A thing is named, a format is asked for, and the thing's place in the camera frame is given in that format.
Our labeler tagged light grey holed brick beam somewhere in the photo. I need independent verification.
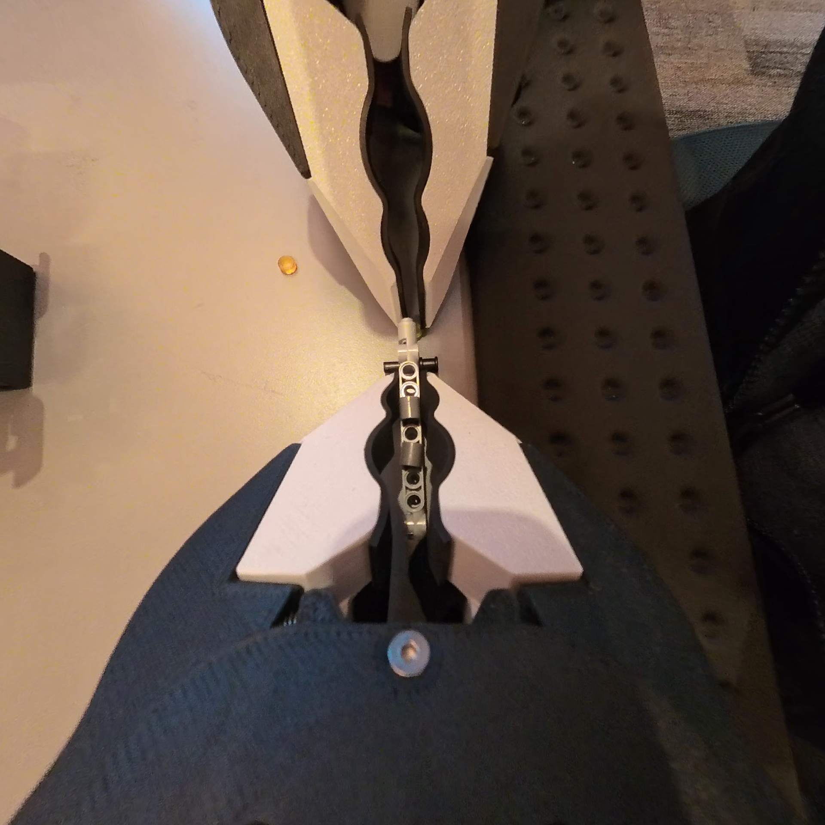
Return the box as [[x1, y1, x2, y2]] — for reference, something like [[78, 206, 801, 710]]
[[394, 361, 431, 540]]

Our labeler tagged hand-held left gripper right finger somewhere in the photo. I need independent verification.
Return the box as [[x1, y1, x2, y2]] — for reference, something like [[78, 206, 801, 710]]
[[412, 373, 585, 621]]

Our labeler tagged grey chair seat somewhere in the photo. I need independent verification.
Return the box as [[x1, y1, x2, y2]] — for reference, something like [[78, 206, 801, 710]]
[[670, 121, 784, 208]]

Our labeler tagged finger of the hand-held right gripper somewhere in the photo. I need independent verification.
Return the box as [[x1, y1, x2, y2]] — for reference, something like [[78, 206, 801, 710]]
[[403, 0, 498, 327], [263, 0, 407, 324]]

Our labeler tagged black studded foam pad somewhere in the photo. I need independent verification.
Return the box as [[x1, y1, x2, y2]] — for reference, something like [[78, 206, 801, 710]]
[[469, 0, 795, 774]]

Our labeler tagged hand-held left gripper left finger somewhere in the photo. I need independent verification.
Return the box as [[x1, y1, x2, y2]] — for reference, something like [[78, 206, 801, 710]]
[[237, 376, 397, 621]]

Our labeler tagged grey orange toy brick model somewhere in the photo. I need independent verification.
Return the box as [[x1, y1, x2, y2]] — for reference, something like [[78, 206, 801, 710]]
[[0, 248, 37, 391]]

